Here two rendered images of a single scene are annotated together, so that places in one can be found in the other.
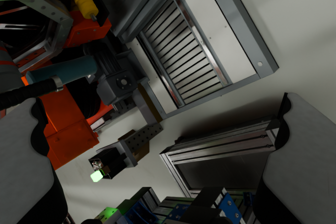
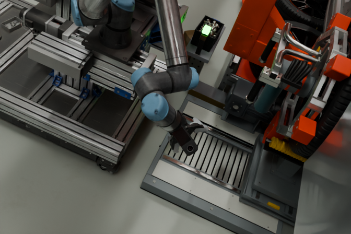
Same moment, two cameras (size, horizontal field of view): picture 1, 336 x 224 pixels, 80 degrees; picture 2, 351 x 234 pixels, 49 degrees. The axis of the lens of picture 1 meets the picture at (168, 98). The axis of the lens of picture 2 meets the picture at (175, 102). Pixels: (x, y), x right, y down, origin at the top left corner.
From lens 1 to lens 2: 131 cm
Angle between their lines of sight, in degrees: 5
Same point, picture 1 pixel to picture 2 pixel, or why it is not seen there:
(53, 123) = (263, 45)
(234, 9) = (192, 202)
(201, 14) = (211, 189)
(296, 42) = (143, 207)
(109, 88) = (242, 96)
